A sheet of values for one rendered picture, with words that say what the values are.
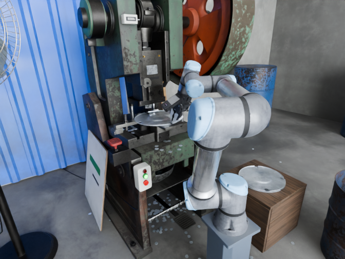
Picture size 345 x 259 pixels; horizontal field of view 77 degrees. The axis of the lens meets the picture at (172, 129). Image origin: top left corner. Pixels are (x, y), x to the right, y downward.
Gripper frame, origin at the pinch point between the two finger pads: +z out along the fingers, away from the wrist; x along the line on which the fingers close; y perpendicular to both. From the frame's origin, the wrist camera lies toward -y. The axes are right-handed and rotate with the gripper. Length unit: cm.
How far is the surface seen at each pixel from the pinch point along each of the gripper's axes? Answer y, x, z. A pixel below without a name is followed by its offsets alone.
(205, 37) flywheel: 38, 29, -34
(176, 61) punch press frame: 15.9, 25.6, -21.7
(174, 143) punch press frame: 4.3, -3.6, 15.8
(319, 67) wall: 332, 39, 18
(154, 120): -4.1, 10.1, 5.9
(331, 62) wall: 332, 29, 5
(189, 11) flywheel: 35, 46, -44
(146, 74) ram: -2.6, 27.9, -14.3
